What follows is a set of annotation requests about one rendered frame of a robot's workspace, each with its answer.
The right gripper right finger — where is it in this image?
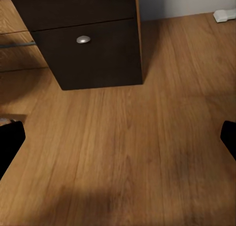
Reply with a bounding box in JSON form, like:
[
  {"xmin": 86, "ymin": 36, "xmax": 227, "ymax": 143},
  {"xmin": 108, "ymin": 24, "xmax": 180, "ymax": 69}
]
[{"xmin": 220, "ymin": 120, "xmax": 236, "ymax": 160}]

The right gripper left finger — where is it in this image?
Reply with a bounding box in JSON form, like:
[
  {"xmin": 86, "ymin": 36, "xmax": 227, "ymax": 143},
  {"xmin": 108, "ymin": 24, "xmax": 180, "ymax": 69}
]
[{"xmin": 0, "ymin": 121, "xmax": 26, "ymax": 180}]

